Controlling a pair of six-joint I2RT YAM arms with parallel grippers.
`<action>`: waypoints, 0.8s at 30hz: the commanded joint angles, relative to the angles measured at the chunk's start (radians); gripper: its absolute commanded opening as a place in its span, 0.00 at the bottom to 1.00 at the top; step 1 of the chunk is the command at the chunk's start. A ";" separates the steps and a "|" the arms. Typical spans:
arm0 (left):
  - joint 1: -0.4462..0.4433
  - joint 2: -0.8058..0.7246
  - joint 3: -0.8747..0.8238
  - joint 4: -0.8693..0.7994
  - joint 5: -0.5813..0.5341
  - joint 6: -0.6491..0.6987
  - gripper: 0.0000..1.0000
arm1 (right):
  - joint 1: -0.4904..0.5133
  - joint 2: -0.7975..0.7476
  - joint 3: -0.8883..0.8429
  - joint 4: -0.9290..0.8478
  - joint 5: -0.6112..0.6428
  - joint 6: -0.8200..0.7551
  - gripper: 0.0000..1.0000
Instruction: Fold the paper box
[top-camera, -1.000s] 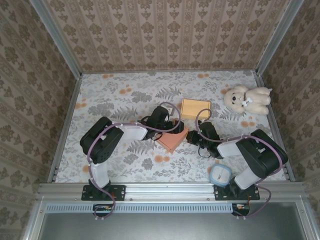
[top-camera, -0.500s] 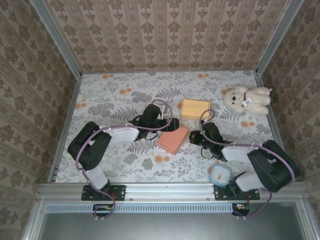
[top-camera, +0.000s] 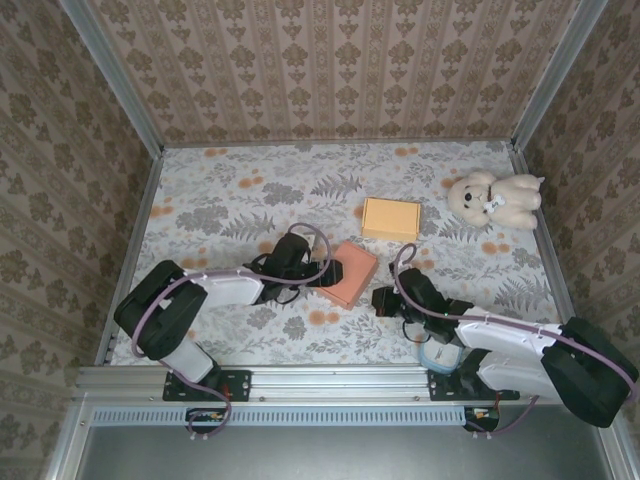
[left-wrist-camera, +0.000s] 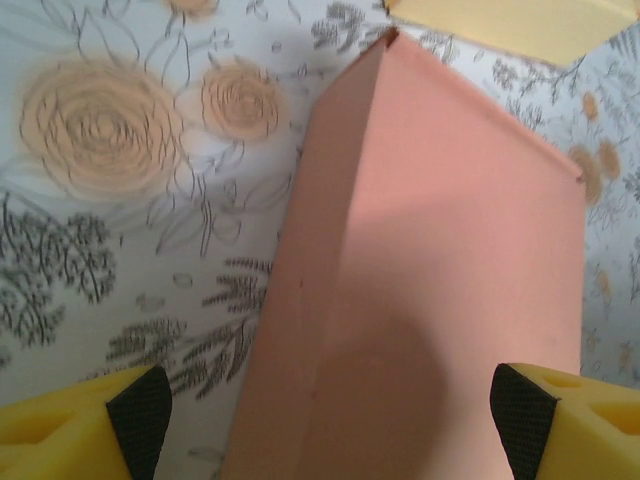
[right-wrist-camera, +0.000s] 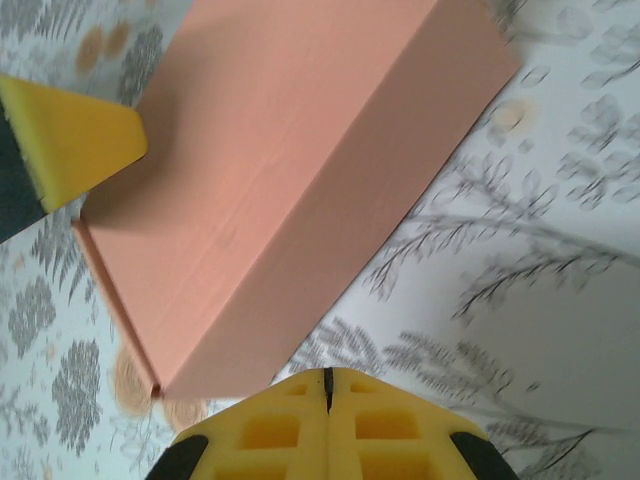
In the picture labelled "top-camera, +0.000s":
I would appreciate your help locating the small black controller board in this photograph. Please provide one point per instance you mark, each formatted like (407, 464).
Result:
(482, 416)
(205, 417)

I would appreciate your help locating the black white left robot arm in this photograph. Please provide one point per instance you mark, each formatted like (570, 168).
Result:
(225, 290)

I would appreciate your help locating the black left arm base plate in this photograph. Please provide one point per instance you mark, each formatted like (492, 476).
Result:
(240, 385)

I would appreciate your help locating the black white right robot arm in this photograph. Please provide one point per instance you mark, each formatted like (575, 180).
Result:
(500, 335)

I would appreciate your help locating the orange paper box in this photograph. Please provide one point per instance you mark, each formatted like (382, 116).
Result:
(352, 275)

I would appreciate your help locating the aluminium front rail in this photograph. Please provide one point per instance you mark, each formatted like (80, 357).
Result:
(340, 382)

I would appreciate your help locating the yellow paper box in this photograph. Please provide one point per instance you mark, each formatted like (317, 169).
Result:
(392, 217)

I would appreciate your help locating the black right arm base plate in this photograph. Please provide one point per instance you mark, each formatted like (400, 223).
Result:
(507, 392)

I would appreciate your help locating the cream plush dog toy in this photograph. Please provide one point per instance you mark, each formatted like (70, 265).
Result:
(515, 200)

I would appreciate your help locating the aluminium side rail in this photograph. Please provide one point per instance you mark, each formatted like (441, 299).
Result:
(127, 260)
(555, 250)

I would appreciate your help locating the floral tablecloth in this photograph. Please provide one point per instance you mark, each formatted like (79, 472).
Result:
(280, 180)

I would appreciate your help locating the aluminium corner post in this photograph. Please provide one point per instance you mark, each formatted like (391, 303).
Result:
(110, 75)
(560, 70)

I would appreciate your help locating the grey metal sheet panel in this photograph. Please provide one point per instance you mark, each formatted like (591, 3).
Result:
(340, 455)

